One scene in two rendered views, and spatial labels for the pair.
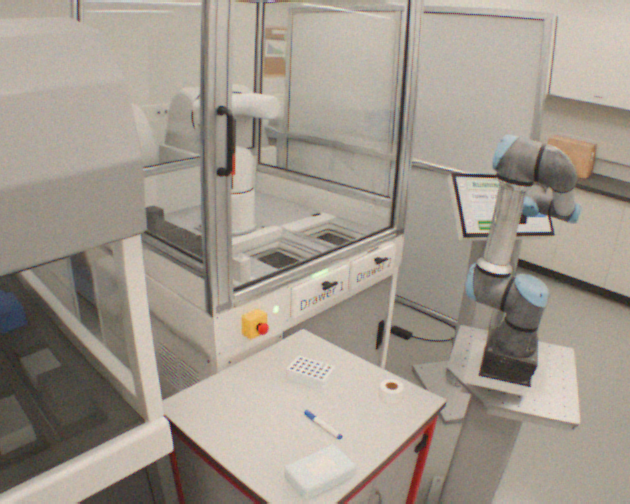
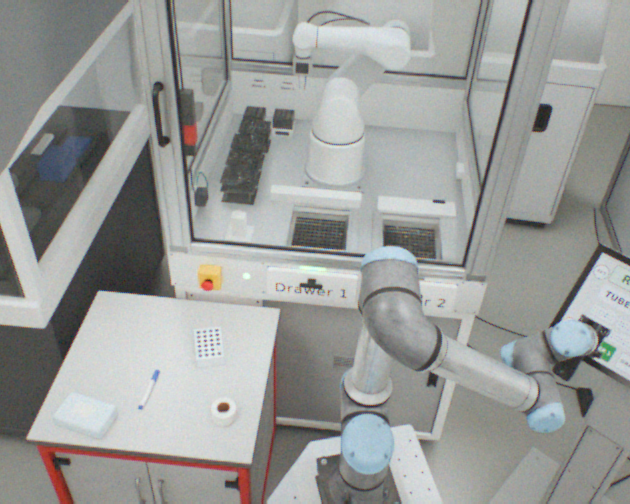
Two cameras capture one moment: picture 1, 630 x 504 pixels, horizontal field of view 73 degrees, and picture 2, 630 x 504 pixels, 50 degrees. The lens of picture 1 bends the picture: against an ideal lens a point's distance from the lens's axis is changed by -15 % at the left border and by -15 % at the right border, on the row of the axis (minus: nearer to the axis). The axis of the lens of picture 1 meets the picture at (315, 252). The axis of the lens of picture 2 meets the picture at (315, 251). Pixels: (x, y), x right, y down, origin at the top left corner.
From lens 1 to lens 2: 1.58 m
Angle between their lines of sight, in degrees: 47
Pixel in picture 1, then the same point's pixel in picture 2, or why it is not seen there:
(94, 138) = not seen: outside the picture
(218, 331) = (173, 265)
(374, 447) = (144, 436)
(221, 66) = (154, 43)
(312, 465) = (80, 405)
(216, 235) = (166, 190)
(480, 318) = (587, 460)
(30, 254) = not seen: outside the picture
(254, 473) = (66, 381)
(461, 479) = not seen: outside the picture
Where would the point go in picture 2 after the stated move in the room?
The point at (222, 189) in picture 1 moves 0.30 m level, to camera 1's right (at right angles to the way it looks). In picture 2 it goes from (169, 155) to (221, 209)
